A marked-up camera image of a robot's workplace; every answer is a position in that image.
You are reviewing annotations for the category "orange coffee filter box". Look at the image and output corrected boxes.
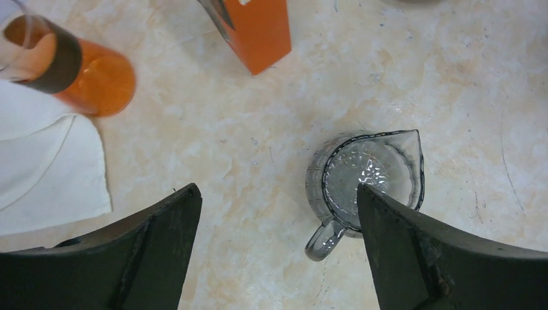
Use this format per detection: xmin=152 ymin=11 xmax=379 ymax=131
xmin=199 ymin=0 xmax=291 ymax=76

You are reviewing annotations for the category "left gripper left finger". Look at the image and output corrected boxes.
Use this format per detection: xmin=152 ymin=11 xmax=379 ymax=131
xmin=1 ymin=183 xmax=202 ymax=309

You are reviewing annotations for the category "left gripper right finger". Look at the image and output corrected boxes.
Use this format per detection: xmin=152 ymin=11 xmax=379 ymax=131
xmin=357 ymin=185 xmax=547 ymax=309

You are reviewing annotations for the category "white cloth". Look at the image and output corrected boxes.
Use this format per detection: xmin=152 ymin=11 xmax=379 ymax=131
xmin=1 ymin=81 xmax=112 ymax=235

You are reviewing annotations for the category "orange glass flask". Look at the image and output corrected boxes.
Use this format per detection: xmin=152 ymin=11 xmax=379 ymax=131
xmin=1 ymin=14 xmax=136 ymax=117

